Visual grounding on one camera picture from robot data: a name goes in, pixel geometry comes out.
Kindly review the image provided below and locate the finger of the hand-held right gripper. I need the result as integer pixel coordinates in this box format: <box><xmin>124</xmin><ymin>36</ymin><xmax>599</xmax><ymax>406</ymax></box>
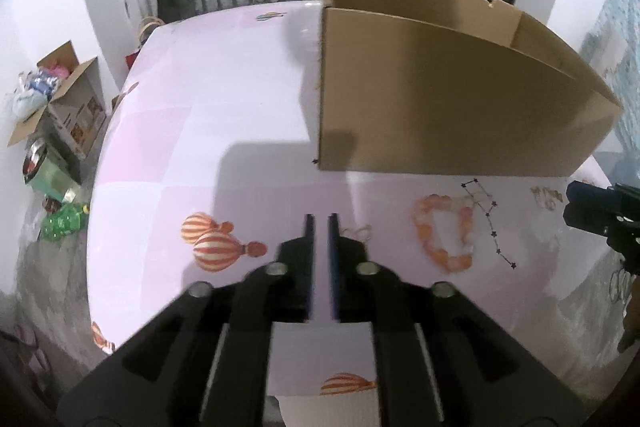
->
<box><xmin>563</xmin><ymin>205</ymin><xmax>609</xmax><ymax>237</ymax></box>
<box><xmin>566</xmin><ymin>180</ymin><xmax>614</xmax><ymax>208</ymax></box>

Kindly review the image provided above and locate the pale blue patterned cloth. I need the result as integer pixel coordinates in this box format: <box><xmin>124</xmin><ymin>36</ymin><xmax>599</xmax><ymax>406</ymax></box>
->
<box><xmin>579</xmin><ymin>0</ymin><xmax>640</xmax><ymax>158</ymax></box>

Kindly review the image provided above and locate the pink balloon print table cover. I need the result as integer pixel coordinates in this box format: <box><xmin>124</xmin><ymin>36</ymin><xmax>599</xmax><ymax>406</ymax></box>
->
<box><xmin>85</xmin><ymin>0</ymin><xmax>621</xmax><ymax>427</ymax></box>

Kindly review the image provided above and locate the small gold chain jewelry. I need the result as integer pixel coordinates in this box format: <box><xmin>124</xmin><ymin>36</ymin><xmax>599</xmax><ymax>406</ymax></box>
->
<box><xmin>531</xmin><ymin>186</ymin><xmax>564</xmax><ymax>210</ymax></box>

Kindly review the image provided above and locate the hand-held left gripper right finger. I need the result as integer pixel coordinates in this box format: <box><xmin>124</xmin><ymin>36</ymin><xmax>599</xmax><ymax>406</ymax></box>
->
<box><xmin>327</xmin><ymin>214</ymin><xmax>584</xmax><ymax>427</ymax></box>

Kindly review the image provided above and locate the green box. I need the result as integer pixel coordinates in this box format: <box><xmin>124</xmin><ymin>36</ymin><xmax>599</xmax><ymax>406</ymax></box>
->
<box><xmin>22</xmin><ymin>139</ymin><xmax>83</xmax><ymax>204</ymax></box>

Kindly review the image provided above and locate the wicker basket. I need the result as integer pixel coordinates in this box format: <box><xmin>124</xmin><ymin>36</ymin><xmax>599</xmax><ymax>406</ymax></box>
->
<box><xmin>136</xmin><ymin>16</ymin><xmax>167</xmax><ymax>48</ymax></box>

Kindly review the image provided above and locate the orange bead bracelet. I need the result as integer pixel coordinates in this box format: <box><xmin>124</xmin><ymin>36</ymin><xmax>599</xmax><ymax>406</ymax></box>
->
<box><xmin>412</xmin><ymin>194</ymin><xmax>476</xmax><ymax>275</ymax></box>

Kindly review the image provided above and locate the open printed cardboard box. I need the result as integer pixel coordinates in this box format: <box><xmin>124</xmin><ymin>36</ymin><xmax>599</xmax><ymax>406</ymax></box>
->
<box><xmin>7</xmin><ymin>41</ymin><xmax>108</xmax><ymax>158</ymax></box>

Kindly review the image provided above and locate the green plastic bottle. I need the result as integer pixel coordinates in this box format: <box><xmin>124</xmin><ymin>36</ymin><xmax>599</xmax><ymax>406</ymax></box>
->
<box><xmin>40</xmin><ymin>202</ymin><xmax>92</xmax><ymax>242</ymax></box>

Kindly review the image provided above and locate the large brown cardboard box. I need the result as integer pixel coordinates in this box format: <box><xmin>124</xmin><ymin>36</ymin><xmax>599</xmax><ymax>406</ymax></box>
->
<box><xmin>317</xmin><ymin>0</ymin><xmax>624</xmax><ymax>178</ymax></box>

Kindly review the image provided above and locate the person's right forearm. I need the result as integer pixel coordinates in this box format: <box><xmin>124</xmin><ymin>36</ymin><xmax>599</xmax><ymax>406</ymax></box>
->
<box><xmin>617</xmin><ymin>276</ymin><xmax>640</xmax><ymax>354</ymax></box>

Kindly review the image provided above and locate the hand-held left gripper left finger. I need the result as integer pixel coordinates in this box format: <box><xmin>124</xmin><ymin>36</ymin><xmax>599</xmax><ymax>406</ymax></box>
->
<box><xmin>57</xmin><ymin>214</ymin><xmax>316</xmax><ymax>427</ymax></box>

